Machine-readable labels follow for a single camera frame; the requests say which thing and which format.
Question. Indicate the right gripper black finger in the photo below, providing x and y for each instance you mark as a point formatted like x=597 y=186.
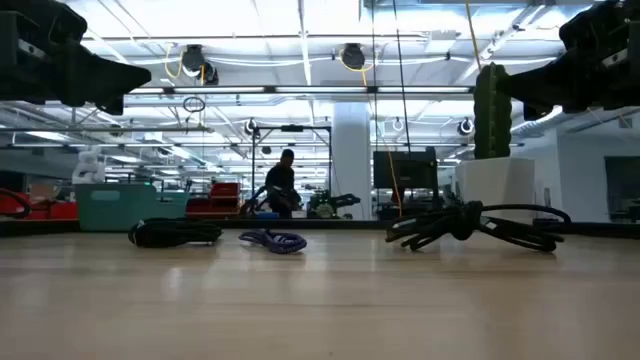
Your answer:
x=545 y=72
x=545 y=91

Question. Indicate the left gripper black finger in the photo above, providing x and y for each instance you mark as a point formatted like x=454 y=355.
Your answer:
x=105 y=67
x=105 y=87

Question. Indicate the background black robot arm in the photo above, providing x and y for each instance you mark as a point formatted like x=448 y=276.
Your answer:
x=345 y=200

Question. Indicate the white hexagonal plant pot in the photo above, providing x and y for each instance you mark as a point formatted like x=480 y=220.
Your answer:
x=500 y=185

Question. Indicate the teal plastic bin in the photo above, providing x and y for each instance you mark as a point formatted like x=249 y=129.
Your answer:
x=125 y=210

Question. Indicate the red low crate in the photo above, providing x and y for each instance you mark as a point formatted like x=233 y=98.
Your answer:
x=60 y=211

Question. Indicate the red stacked storage bins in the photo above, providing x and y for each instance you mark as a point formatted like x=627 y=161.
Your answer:
x=225 y=191

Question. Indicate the black monitor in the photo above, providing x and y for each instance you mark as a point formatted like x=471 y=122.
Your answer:
x=405 y=170

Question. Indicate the person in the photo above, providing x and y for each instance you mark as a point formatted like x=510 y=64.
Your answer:
x=280 y=182

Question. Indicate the white pillar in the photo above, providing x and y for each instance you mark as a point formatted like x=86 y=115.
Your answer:
x=352 y=150

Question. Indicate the black aluminium rig frame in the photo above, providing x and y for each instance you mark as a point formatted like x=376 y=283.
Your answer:
x=292 y=128

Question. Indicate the black aluminium table frame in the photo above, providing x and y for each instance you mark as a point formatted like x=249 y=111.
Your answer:
x=325 y=224

